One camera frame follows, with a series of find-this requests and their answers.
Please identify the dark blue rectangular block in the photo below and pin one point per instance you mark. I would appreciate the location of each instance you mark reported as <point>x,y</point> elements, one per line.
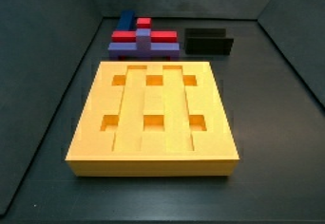
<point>126,21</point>

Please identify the black angled bracket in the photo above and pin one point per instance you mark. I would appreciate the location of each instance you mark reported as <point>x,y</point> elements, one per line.
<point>208,41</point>

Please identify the red notched block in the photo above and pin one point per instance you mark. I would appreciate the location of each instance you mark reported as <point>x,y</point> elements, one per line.
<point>143,34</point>

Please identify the purple notched block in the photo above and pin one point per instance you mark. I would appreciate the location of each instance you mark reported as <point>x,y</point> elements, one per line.
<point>143,48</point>

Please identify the yellow slotted board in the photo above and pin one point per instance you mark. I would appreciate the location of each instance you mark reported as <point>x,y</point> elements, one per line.
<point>153,123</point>

